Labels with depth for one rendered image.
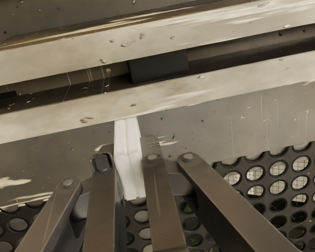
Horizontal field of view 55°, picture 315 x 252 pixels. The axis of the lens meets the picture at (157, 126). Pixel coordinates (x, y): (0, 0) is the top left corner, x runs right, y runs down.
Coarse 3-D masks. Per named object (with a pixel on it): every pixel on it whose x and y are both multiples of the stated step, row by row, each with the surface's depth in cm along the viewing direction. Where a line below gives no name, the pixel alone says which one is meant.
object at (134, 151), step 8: (128, 120) 20; (136, 120) 21; (128, 128) 19; (136, 128) 19; (128, 136) 18; (136, 136) 18; (128, 144) 17; (136, 144) 17; (128, 152) 17; (136, 152) 16; (128, 160) 16; (136, 160) 16; (136, 168) 17; (136, 176) 17; (136, 184) 17; (136, 192) 17; (144, 192) 17
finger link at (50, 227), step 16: (64, 192) 15; (80, 192) 15; (48, 208) 14; (64, 208) 14; (32, 224) 13; (48, 224) 13; (64, 224) 13; (80, 224) 15; (32, 240) 12; (48, 240) 12; (64, 240) 13; (80, 240) 15
